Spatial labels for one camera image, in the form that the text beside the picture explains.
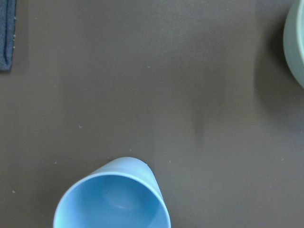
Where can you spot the dark grey folded cloth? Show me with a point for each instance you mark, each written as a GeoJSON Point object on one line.
{"type": "Point", "coordinates": [7, 33]}

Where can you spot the green ceramic bowl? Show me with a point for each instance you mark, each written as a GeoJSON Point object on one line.
{"type": "Point", "coordinates": [293, 40]}

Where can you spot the blue plastic cup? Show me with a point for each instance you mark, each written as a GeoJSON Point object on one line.
{"type": "Point", "coordinates": [124, 193]}

